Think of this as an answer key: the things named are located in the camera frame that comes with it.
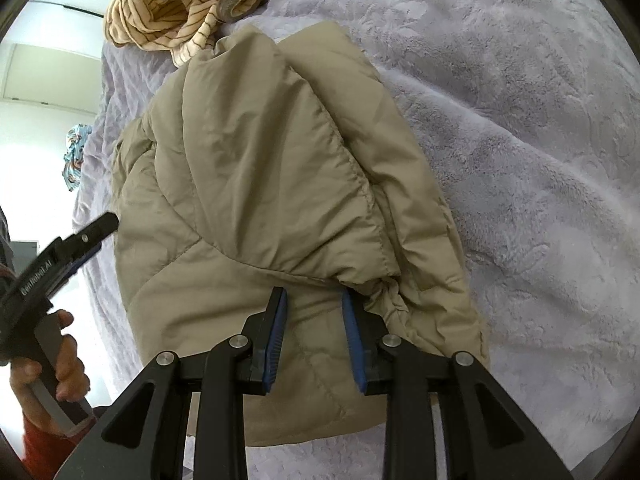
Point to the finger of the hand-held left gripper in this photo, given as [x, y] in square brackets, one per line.
[95, 227]

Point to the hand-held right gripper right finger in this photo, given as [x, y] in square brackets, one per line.
[352, 345]

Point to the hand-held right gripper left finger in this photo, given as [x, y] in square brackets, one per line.
[277, 340]

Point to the beige puffer jacket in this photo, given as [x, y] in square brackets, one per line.
[260, 170]

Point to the person's left forearm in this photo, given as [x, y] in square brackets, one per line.
[47, 442]

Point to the person's left hand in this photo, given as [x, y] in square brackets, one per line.
[70, 360]

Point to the blue patterned cloth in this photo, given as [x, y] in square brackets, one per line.
[76, 157]

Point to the white wardrobe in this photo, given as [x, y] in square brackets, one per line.
[55, 35]

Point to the tan striped fleece garment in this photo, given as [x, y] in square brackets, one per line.
[155, 15]

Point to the lavender plush blanket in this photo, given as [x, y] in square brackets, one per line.
[525, 135]

